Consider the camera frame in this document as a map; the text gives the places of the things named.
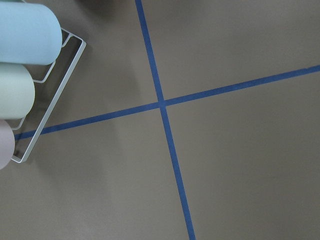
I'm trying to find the white wire cup rack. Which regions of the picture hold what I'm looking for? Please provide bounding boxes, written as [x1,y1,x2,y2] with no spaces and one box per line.
[9,28,87,164]

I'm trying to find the blue cup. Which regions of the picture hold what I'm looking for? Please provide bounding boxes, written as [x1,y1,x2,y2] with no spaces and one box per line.
[0,1,62,65]

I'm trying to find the pink cup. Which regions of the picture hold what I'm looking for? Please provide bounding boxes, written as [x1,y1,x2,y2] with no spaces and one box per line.
[0,119,15,169]

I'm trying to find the green cup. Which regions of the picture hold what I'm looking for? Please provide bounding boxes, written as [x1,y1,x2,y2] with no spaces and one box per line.
[0,62,35,120]

